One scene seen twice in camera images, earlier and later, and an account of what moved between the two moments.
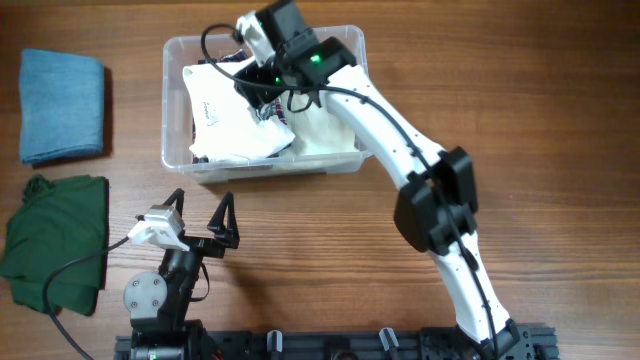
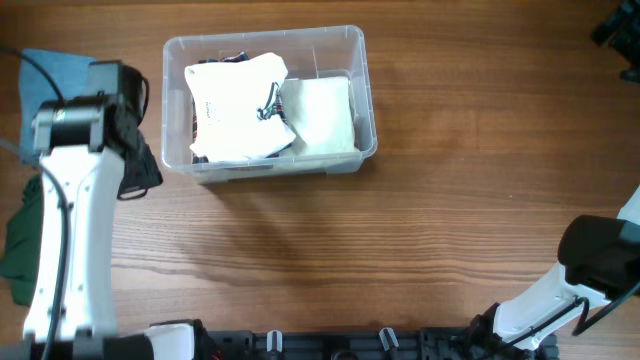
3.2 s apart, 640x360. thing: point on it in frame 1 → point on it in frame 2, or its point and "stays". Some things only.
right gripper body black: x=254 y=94 → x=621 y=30
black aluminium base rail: x=514 y=343 stays
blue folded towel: x=61 y=105 stays
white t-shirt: x=224 y=126 stays
